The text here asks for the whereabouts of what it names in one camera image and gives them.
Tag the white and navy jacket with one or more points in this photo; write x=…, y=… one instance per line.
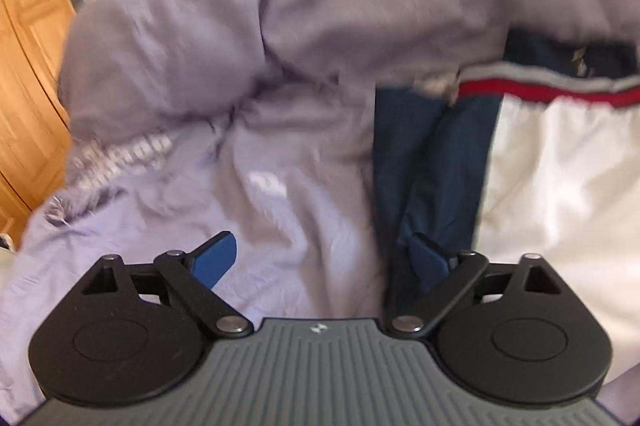
x=560, y=181

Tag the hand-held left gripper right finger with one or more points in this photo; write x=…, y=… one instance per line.
x=427, y=262

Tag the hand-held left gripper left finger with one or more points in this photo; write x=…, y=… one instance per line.
x=216, y=260

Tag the wooden wardrobe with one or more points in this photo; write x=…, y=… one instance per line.
x=25, y=80

